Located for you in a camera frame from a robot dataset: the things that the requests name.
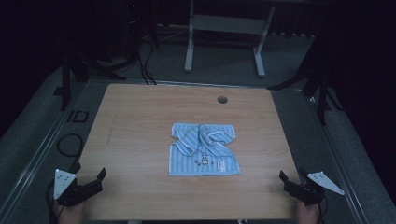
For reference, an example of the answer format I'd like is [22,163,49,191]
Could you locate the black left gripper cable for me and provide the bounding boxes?
[45,180,64,224]

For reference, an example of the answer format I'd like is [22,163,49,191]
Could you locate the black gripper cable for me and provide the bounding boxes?
[45,180,64,224]
[317,195,329,224]

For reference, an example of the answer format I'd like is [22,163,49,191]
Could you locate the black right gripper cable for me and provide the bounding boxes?
[317,195,329,224]

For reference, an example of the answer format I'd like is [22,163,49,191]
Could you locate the black tripod stand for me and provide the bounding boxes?
[268,31,345,126]
[52,46,127,112]

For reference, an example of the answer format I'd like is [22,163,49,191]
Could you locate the person's left hand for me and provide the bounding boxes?
[54,201,86,224]

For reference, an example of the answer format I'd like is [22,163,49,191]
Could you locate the person's right hand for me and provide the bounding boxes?
[294,198,321,224]

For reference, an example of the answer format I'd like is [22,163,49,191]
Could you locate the metal floor rail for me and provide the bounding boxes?
[0,81,88,216]
[303,89,370,224]

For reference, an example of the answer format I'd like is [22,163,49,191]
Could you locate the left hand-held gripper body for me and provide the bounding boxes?
[53,168,104,208]

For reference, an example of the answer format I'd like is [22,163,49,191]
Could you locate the black hanging cables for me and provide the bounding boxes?
[135,36,158,86]

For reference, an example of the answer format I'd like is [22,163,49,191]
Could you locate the black looped floor cable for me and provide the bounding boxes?
[56,133,85,158]

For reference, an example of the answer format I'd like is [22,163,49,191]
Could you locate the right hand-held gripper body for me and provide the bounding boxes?
[283,171,346,207]

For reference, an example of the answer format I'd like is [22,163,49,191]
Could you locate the blue striped towel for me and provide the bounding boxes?
[168,122,242,177]

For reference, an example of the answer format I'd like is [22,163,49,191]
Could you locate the white metal desk frame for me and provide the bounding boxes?
[184,0,276,78]

